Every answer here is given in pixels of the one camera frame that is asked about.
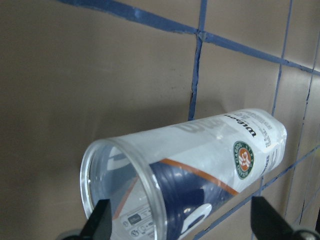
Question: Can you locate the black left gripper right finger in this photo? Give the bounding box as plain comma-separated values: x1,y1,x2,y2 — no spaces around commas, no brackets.
251,196,299,240

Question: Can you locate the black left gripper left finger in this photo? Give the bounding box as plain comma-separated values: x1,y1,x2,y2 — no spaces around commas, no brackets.
79,199,112,240

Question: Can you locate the tennis ball can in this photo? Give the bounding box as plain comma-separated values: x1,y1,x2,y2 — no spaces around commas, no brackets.
80,108,287,240

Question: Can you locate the brown paper table cover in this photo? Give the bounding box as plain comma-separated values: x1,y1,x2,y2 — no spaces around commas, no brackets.
0,0,320,240

